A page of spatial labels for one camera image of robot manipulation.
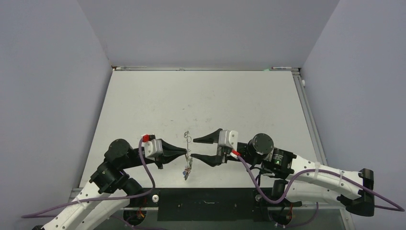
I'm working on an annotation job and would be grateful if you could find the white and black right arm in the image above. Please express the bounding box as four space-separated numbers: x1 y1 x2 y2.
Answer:
192 128 375 217

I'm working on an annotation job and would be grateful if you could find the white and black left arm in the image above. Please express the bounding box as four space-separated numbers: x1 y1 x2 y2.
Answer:
28 135 188 230

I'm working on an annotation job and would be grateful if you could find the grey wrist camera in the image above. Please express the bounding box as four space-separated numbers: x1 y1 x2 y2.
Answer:
144 139 163 159
218 130 238 150

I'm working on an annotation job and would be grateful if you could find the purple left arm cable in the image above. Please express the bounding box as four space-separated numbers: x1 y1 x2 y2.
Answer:
21 134 157 219

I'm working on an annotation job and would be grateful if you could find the large metal keyring organizer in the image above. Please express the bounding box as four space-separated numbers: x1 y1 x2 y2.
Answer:
184 130 193 181

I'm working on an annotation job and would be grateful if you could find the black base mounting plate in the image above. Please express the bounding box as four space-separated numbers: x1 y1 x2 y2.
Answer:
122 188 302 225

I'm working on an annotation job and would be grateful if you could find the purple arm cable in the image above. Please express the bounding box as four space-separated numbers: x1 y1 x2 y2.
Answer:
21 134 157 219
231 150 406 213

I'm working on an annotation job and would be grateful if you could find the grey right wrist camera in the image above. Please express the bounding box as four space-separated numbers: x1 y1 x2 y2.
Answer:
218 130 238 150

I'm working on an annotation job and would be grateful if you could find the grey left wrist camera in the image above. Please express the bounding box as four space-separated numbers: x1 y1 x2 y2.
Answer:
144 139 163 159

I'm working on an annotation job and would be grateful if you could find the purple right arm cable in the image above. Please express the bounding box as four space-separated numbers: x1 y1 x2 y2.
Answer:
231 150 406 213

